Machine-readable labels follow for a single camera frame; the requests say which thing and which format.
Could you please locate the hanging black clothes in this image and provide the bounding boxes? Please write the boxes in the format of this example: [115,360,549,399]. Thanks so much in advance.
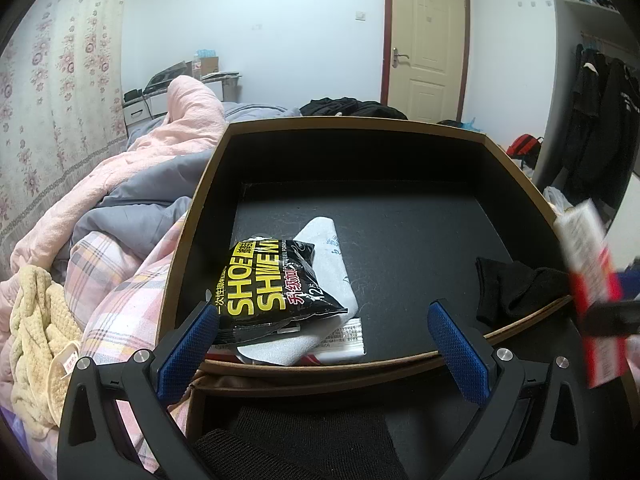
[570,44,640,211]

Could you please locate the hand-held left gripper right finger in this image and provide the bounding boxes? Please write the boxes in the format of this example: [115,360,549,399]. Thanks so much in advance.
[426,299,588,480]

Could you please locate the cardboard box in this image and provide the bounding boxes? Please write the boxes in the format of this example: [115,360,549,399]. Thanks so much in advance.
[192,55,221,81]

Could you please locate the white packet with red edge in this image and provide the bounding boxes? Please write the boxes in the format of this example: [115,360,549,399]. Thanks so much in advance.
[207,317,368,368]

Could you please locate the red backpack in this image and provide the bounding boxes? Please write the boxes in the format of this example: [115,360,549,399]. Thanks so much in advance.
[506,134,545,158]

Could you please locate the large black box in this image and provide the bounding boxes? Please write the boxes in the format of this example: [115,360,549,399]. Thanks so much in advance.
[157,117,576,378]

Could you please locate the floral curtain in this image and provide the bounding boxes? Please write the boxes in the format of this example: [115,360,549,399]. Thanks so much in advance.
[0,0,143,261]

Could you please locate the black and yellow wipes packet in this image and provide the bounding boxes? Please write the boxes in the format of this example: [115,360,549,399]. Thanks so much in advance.
[205,235,348,346]

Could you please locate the pink plaid bed cover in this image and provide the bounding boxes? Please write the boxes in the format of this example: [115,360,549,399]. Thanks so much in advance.
[70,197,201,480]

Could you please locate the black bag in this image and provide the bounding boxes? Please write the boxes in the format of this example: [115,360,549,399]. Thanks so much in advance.
[145,61,188,93]

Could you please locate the pile of black clothes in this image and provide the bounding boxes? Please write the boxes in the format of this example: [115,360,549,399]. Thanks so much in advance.
[299,97,408,121]

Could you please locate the white bedside cabinet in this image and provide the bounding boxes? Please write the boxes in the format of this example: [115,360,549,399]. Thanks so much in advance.
[122,72,241,128]

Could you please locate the yellow waffle towel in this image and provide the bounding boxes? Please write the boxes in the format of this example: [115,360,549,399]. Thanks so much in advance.
[10,265,83,438]

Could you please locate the cream door with red frame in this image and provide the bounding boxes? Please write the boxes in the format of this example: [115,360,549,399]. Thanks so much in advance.
[382,0,471,126]

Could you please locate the red and white packet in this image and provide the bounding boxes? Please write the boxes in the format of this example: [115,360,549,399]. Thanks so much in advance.
[555,199,631,390]

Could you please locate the white sock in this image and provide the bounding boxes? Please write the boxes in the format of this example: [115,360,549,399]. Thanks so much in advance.
[240,216,361,366]

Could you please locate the white wall shelf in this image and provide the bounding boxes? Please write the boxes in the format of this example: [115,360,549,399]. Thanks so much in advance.
[565,0,640,31]

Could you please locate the white plastic bag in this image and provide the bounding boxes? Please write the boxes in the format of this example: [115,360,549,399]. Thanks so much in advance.
[542,186,573,216]

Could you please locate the pink and grey quilt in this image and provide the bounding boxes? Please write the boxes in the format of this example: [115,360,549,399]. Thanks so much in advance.
[0,76,306,361]

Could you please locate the black sock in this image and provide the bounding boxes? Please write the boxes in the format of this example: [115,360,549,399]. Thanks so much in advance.
[475,256,573,326]

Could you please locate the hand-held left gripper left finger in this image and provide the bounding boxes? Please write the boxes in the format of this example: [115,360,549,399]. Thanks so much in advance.
[56,299,221,480]

